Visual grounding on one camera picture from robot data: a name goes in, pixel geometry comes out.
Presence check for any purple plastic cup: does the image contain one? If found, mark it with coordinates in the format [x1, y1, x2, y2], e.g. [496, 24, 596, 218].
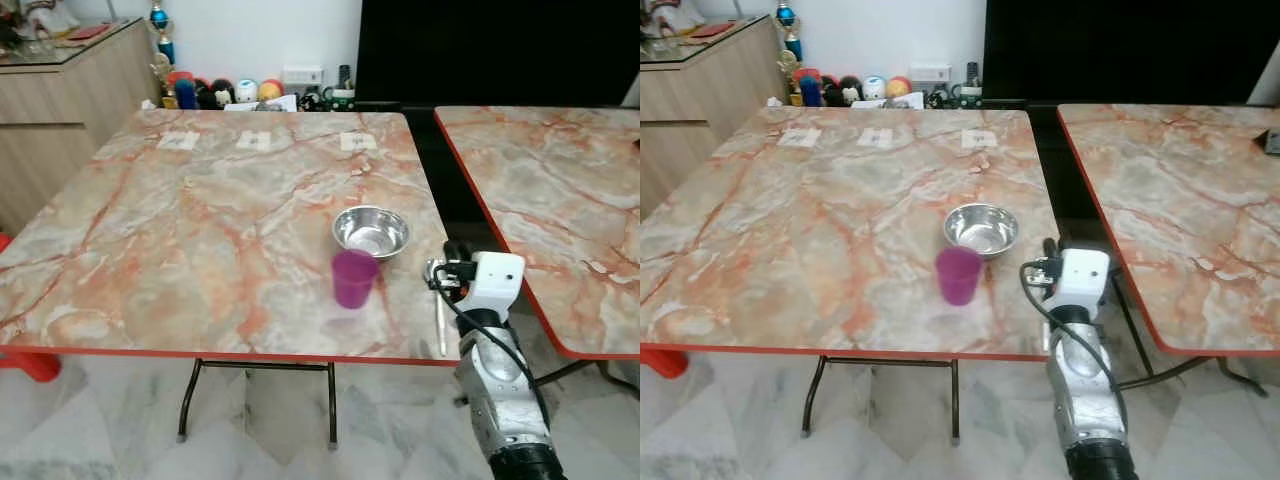
[935, 247, 984, 307]
[331, 250, 380, 310]

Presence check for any small golden trophy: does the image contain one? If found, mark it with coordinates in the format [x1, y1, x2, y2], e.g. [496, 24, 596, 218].
[150, 54, 174, 107]
[779, 50, 802, 106]

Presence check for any marble pattern folding table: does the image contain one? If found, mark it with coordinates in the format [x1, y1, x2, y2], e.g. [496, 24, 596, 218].
[640, 105, 1063, 443]
[0, 108, 471, 446]
[1056, 102, 1280, 399]
[433, 105, 641, 399]

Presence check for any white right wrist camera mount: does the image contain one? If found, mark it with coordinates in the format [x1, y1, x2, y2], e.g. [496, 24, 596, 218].
[467, 251, 527, 317]
[1056, 247, 1112, 312]

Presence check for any small dark toy car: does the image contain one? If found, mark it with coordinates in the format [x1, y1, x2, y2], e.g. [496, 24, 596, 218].
[300, 87, 357, 112]
[925, 84, 984, 110]

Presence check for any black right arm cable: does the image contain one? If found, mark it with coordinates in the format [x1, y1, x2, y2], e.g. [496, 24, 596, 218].
[1019, 258, 1129, 441]
[428, 262, 554, 446]

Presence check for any stainless steel bowl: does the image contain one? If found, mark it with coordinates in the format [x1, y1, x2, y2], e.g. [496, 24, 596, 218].
[943, 202, 1020, 261]
[331, 205, 412, 261]

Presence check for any black television screen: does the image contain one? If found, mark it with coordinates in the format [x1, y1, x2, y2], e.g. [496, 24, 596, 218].
[354, 0, 641, 107]
[982, 0, 1280, 107]

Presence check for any red plastic stool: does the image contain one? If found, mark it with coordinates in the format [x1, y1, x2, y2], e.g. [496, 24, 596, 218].
[640, 344, 690, 380]

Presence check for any light wooden cabinet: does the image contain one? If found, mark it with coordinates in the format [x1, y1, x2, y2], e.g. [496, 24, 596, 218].
[0, 17, 162, 237]
[640, 14, 787, 217]

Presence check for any blue globe trophy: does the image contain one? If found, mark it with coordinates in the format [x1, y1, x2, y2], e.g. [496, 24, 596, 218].
[775, 0, 805, 64]
[147, 0, 178, 67]

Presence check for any black metal table leg frame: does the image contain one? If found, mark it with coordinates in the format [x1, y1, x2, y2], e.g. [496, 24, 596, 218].
[530, 357, 641, 399]
[177, 358, 340, 447]
[1108, 272, 1273, 399]
[800, 355, 964, 443]

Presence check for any white decorative figurine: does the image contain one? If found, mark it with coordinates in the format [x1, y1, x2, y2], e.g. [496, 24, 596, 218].
[640, 0, 707, 37]
[0, 0, 83, 41]

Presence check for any black round toy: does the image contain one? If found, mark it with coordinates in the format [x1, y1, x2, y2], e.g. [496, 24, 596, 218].
[197, 77, 237, 110]
[822, 74, 864, 108]

